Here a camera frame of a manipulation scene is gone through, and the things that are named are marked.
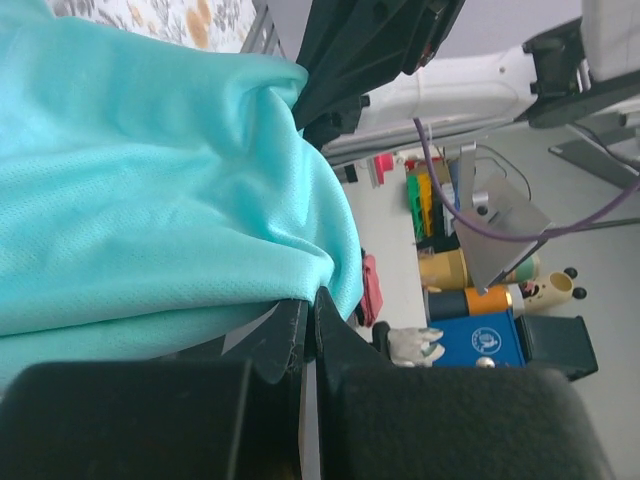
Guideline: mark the floral tablecloth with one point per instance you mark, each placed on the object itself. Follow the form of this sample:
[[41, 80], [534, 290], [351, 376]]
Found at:
[[208, 25]]

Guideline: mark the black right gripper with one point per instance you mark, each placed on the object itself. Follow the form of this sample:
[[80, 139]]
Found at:
[[350, 48]]

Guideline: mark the teal t shirt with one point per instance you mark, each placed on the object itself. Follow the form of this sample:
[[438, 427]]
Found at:
[[153, 197]]

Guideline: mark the red crumpled cloth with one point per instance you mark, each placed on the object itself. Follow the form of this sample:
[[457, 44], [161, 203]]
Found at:
[[371, 303]]

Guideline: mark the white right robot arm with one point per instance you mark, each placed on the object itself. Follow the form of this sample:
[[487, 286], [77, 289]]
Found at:
[[555, 78]]

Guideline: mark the cream panda cup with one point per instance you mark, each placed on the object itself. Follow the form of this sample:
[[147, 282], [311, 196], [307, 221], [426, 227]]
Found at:
[[551, 290]]

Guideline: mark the white and green glove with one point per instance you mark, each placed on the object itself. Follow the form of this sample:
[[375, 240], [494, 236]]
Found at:
[[411, 347]]

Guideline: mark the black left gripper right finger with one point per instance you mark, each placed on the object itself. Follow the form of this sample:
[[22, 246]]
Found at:
[[381, 421]]

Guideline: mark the yellow cylinder container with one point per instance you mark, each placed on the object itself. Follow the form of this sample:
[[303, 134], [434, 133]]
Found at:
[[444, 271]]

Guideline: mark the black plastic bin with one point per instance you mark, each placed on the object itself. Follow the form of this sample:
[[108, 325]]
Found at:
[[560, 343]]

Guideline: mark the green and yellow blocks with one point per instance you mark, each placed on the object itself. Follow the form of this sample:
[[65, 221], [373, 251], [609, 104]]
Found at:
[[419, 192]]

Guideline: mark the orange and navy bottle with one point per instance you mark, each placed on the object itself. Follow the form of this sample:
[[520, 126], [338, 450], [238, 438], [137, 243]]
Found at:
[[451, 304]]

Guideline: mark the blue box with logo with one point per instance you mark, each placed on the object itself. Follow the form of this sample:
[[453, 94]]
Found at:
[[468, 339]]

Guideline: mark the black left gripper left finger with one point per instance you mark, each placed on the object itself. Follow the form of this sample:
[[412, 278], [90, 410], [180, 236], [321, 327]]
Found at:
[[235, 416]]

